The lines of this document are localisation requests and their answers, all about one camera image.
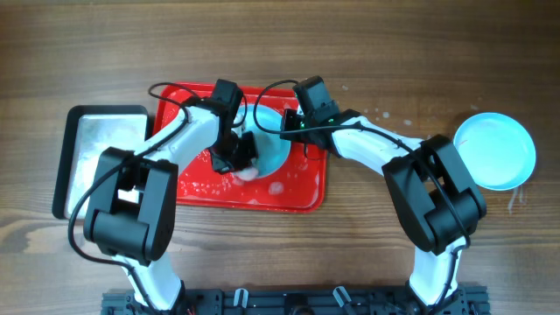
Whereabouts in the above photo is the pink green sponge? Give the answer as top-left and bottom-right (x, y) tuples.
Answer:
(234, 166), (259, 181)

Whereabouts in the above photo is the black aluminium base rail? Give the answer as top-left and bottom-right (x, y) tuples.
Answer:
(101, 284), (489, 315)

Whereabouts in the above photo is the light blue plate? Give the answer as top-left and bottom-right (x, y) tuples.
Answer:
(453, 112), (536, 191)
(234, 104), (291, 179)

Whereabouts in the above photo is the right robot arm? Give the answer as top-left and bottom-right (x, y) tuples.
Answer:
(280, 76), (487, 314)

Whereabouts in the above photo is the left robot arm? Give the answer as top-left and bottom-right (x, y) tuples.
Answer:
(76, 80), (258, 314)

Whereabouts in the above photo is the light blue plate top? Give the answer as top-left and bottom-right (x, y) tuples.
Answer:
(453, 112), (536, 191)

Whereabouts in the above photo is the light blue plate bottom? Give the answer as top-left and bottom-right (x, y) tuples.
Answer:
(234, 104), (291, 179)

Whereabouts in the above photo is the red plastic tray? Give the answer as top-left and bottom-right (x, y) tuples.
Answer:
(152, 87), (327, 214)

